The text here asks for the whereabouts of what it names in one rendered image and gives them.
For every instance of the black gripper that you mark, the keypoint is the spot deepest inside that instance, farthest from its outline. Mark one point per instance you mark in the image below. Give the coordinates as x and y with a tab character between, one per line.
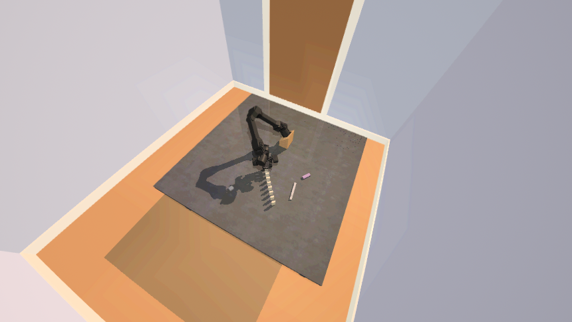
274	158

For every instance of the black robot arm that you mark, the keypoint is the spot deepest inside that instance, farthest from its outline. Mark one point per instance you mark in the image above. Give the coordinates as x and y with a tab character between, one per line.
257	143

